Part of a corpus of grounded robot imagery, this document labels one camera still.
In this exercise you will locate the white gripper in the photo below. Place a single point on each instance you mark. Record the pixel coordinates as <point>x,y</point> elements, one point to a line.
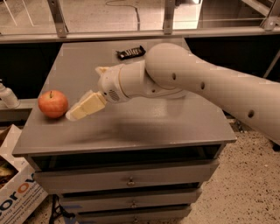
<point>109,83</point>

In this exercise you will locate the red apple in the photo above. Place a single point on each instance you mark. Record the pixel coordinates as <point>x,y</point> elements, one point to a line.
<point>53,104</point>

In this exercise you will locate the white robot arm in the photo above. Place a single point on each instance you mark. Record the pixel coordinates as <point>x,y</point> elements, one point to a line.
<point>169,69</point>

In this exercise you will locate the black rxbar chocolate wrapper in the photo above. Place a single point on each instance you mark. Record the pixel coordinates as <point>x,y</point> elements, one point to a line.
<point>131,53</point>

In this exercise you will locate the grey drawer cabinet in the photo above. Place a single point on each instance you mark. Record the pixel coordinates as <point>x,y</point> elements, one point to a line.
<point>138,132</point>

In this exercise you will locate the white plastic bottle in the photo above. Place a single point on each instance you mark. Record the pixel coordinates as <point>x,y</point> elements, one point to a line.
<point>8,97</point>

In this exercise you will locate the top grey drawer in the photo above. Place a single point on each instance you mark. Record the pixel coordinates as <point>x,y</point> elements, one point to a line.
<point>121,177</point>

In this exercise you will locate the grey drawer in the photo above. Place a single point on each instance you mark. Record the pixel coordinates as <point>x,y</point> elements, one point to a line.
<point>121,177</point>
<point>131,200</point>
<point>134,216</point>

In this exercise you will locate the white cardboard box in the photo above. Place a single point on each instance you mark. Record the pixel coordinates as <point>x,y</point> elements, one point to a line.
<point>20,194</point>

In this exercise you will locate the middle grey drawer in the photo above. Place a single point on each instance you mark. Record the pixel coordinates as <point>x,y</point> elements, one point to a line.
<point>131,200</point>

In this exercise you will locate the bottom grey drawer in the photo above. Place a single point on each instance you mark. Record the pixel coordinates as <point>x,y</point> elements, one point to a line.
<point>134,216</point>

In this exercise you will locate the metal window frame rail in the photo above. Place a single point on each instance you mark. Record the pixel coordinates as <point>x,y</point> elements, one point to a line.
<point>24,21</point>

